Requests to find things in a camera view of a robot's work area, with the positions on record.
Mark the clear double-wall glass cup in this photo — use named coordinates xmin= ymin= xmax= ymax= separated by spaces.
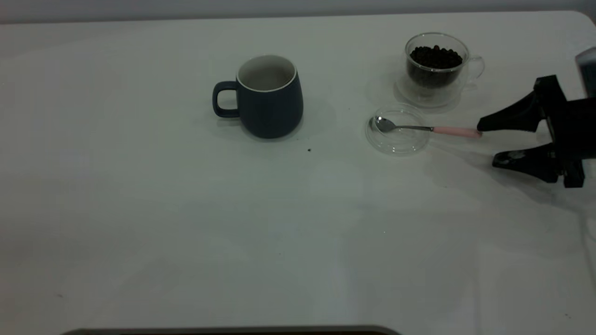
xmin=396 ymin=32 xmax=486 ymax=109

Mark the round clear glass lid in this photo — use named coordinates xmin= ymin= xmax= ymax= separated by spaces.
xmin=365 ymin=103 xmax=431 ymax=156

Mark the dark coffee beans pile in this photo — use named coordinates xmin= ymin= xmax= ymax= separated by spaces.
xmin=408 ymin=45 xmax=464 ymax=89

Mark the dark blue ceramic mug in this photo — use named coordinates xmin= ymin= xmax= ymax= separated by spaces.
xmin=213 ymin=55 xmax=304 ymax=140

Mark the metal spoon with pink handle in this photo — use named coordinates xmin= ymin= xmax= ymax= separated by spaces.
xmin=374 ymin=116 xmax=483 ymax=139

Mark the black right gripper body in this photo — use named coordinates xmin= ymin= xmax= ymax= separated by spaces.
xmin=533 ymin=74 xmax=596 ymax=189

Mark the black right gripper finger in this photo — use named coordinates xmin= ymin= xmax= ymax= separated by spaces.
xmin=477 ymin=91 xmax=546 ymax=133
xmin=492 ymin=143 xmax=565 ymax=183

